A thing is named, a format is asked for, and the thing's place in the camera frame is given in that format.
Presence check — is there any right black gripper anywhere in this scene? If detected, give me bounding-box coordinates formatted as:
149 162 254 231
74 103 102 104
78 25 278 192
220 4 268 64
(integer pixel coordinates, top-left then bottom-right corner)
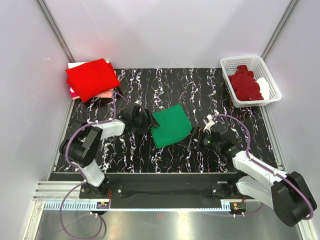
178 126 221 154

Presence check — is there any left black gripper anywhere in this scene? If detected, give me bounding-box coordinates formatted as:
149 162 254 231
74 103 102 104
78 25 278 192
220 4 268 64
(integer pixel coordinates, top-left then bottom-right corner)
132 108 159 135

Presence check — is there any green t shirt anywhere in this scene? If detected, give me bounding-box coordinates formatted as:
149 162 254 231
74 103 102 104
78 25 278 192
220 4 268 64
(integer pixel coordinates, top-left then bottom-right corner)
150 104 192 149

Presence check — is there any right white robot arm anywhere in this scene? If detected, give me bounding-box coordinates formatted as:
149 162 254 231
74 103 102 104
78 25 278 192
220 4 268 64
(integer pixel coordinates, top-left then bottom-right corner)
179 126 317 227

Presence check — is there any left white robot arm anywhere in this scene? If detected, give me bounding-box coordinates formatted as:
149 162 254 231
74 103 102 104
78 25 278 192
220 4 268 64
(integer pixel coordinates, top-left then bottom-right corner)
59 101 160 198

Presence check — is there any black marble pattern mat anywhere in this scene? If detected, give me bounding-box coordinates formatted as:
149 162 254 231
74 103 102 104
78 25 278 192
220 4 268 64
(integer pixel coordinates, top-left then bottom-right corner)
65 68 277 174

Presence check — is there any folded pink t shirt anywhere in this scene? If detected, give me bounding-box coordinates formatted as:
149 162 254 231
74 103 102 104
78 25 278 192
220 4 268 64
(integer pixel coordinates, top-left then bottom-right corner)
95 89 114 99

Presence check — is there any folded red t shirt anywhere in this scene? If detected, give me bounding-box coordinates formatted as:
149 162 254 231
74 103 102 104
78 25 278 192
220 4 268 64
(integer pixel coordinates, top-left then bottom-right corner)
65 65 121 103

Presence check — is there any dark red t shirt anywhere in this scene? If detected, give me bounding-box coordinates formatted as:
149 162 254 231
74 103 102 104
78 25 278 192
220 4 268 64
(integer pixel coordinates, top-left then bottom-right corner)
228 65 264 102

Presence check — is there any folded magenta t shirt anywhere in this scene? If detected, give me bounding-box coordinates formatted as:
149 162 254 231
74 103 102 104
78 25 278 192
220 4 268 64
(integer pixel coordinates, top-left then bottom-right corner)
69 91 79 99

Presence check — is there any white cloth in basket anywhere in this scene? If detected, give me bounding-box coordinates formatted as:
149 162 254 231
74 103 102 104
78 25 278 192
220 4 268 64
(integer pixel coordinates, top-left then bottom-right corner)
256 77 270 100

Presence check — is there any folded white t shirt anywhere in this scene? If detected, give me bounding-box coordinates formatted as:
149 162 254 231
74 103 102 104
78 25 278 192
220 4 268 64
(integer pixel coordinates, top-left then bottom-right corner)
67 58 112 69

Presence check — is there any white plastic basket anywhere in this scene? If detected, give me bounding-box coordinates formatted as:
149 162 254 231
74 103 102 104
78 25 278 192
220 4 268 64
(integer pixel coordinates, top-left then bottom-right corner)
220 55 282 108

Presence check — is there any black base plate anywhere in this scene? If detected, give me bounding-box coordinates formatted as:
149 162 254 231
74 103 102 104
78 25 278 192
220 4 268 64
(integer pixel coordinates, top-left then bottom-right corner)
78 172 258 201

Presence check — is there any aluminium frame rail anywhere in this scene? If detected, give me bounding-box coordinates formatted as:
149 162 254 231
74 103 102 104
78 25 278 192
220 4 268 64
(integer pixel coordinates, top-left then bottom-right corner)
32 181 306 212

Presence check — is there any left aluminium corner post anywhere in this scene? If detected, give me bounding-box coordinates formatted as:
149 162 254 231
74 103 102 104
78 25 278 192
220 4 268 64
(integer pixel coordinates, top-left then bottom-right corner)
35 0 75 63

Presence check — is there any aluminium corner post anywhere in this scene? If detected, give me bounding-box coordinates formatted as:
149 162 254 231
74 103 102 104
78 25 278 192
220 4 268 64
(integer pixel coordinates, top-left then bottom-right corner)
261 0 300 60
35 0 75 63

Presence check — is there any right aluminium corner post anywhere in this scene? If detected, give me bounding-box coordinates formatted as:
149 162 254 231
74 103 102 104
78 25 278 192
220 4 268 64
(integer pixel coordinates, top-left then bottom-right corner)
261 0 300 60

